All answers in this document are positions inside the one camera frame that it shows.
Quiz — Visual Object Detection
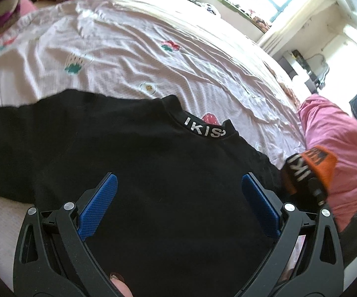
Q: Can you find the black sweater with orange cuffs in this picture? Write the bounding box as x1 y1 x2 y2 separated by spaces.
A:
0 88 339 297

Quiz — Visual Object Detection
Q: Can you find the operator hand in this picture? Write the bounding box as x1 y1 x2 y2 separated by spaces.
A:
110 272 133 297

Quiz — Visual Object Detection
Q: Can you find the pink crumpled duvet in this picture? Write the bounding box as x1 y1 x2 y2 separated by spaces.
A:
298 94 357 231

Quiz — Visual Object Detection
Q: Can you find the grey side desk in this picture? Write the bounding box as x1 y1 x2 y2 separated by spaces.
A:
278 50 330 94

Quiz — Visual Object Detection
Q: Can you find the white window curtain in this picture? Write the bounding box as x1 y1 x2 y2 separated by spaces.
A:
257 0 336 56

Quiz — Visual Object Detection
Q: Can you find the pink strawberry print bedsheet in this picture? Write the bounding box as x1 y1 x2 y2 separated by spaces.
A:
0 0 307 291

